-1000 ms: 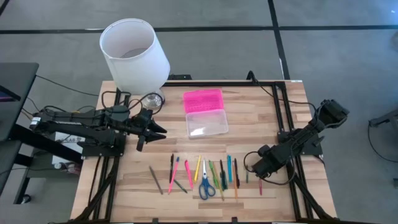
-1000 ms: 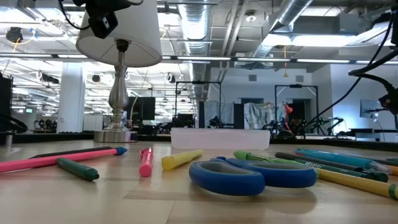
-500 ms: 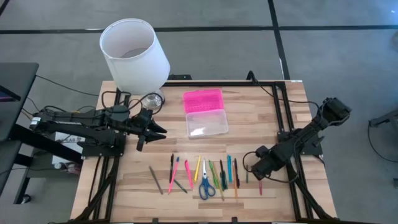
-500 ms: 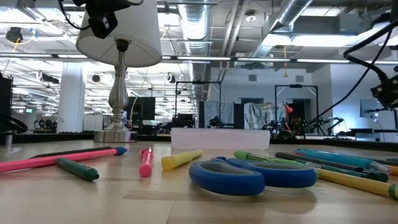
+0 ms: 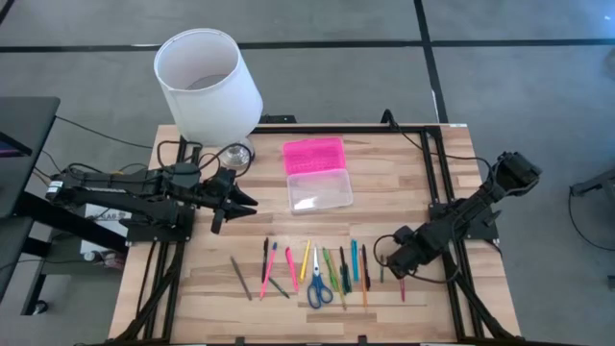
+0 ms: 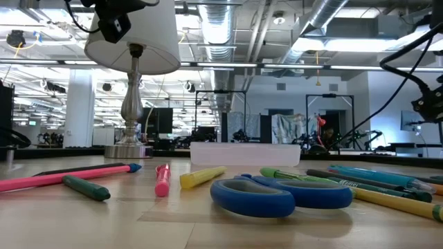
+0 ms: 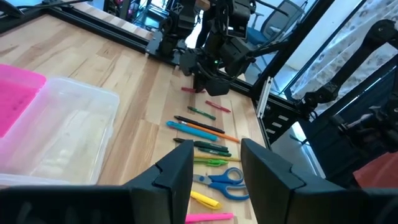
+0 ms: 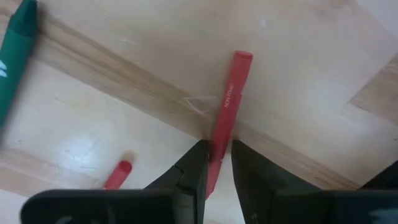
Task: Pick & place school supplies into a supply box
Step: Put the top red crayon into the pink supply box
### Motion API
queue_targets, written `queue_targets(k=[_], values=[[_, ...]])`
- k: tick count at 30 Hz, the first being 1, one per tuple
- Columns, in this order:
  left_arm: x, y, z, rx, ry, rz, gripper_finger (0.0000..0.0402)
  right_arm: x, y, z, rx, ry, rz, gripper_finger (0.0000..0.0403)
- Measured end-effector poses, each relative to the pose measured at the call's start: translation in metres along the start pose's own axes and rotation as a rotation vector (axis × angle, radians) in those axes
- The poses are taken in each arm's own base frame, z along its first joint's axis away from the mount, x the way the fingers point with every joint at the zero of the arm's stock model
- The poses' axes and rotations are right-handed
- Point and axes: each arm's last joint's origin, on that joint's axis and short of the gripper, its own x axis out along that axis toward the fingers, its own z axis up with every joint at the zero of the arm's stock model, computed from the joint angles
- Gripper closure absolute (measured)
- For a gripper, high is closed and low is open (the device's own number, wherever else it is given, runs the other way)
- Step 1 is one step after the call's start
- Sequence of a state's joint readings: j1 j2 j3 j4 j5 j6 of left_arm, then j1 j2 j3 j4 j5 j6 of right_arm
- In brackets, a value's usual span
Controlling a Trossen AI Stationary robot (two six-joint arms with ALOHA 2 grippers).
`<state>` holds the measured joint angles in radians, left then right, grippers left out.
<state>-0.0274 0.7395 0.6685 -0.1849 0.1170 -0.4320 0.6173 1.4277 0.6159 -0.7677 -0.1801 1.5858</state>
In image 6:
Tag black pencil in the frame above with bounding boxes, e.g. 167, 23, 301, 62
33, 162, 125, 177

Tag pink highlighter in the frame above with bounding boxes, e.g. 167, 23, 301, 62
154, 163, 172, 198

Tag green crayon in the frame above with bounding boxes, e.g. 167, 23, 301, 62
62, 175, 111, 202

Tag pink pencil with blue tip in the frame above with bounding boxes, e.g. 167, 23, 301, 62
0, 163, 143, 193

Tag yellow highlighter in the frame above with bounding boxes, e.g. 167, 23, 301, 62
179, 166, 228, 190

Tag clear box with pink lid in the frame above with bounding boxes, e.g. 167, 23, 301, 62
190, 141, 302, 167

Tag light green pen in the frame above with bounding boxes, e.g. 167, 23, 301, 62
260, 167, 357, 198

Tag blue handled scissors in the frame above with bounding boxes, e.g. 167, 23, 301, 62
210, 173, 354, 219

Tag dark grey marker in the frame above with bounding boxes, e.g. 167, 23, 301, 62
306, 169, 416, 193

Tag teal pen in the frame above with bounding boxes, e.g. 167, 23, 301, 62
327, 165, 436, 194

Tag dark green marker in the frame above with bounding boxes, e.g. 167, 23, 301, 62
327, 176, 433, 203

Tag yellow pencil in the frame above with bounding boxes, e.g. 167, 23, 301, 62
349, 186, 443, 223

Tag black pen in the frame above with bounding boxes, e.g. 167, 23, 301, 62
415, 175, 443, 186

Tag white shade silver table lamp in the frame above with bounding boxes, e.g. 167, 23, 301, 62
84, 0, 182, 160

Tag black ceiling fixture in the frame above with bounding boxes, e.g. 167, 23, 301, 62
6, 29, 27, 48

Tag white pillar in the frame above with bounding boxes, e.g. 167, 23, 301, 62
63, 68, 96, 149

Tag black monitor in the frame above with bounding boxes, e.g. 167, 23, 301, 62
140, 107, 174, 135

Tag white cabinet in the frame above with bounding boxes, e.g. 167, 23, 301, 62
91, 127, 116, 147

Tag pale draped sheet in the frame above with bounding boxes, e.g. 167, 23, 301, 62
271, 113, 311, 145
227, 111, 261, 142

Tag person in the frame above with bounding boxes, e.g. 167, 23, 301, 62
321, 127, 336, 146

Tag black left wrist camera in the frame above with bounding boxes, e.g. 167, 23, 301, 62
98, 14, 133, 44

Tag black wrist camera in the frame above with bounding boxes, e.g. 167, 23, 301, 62
98, 14, 133, 44
410, 90, 443, 122

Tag black left camera cable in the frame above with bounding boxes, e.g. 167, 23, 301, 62
64, 0, 101, 35

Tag black camera cable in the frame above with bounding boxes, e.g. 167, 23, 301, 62
379, 22, 443, 94
64, 0, 101, 35

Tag silver ventilation duct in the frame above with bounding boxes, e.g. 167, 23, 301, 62
280, 0, 349, 65
197, 0, 237, 111

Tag thick black looped cable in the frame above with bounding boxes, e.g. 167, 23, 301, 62
0, 126, 32, 149

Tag yellow hanging cord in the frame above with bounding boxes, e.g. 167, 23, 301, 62
314, 51, 321, 86

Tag black right camera cable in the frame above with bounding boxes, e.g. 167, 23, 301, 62
379, 22, 443, 94

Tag long black arm cable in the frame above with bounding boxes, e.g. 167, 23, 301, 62
330, 36, 435, 149

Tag black aluminium table frame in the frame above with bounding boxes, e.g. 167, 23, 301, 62
0, 147, 443, 170

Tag pale wall monitor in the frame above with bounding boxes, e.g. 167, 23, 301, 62
400, 110, 418, 132

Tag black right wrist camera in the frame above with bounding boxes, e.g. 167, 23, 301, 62
410, 90, 443, 122

